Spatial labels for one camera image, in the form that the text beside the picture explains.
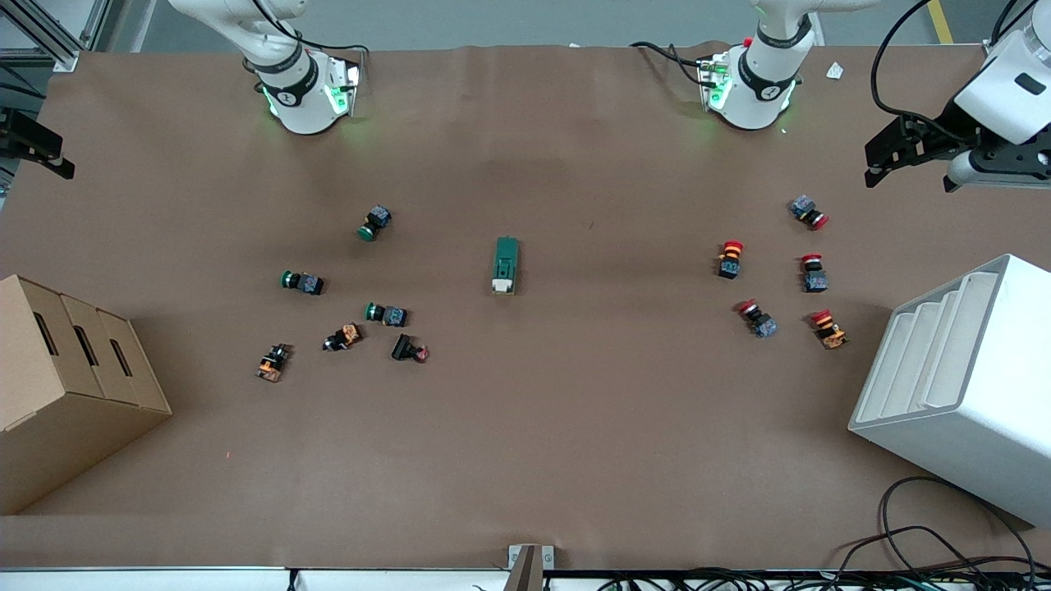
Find green load switch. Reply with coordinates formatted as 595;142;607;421
490;236;521;296

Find red mushroom button orange body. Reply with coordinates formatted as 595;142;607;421
810;309;849;350

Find brown cardboard box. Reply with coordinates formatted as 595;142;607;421
0;274;173;516

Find white stepped sorting rack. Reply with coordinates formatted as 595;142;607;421
847;254;1051;529

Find black button with orange body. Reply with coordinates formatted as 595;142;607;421
322;323;365;353
255;343;294;383

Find brown table cover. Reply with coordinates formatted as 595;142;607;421
0;41;1051;571

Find aluminium frame profile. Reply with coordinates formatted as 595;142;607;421
0;0;112;73

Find black left base cable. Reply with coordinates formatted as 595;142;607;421
631;41;711;87

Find black base cable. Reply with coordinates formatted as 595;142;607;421
631;41;711;87
250;0;370;55

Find black right base cable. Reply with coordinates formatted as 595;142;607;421
250;0;370;55

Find black looped floor cable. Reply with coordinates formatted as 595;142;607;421
829;476;1040;575

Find black switch with red lens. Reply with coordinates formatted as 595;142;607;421
390;332;430;364

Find white table edge rail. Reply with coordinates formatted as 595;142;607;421
0;566;510;591

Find black cable bundle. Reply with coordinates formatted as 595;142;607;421
595;566;1051;591

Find grey metal bracket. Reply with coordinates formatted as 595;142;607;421
507;544;555;591

